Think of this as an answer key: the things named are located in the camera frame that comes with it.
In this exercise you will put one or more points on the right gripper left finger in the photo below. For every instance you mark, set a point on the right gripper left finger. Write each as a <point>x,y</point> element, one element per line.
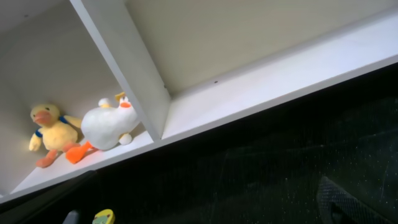
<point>46,208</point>

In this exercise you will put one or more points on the yellow rattle drum toy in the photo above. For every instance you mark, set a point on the yellow rattle drum toy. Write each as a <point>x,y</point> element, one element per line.
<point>104,217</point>

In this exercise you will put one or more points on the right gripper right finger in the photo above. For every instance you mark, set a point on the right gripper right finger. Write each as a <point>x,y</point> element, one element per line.
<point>345,205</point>

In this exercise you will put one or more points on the white plush goose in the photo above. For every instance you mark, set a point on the white plush goose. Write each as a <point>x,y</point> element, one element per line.
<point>107,127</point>

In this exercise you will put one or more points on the white shelf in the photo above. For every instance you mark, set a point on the white shelf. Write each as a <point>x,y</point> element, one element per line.
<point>280,77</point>

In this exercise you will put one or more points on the yellow plush duck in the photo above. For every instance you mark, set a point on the yellow plush duck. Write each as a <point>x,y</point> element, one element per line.
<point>59,135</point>

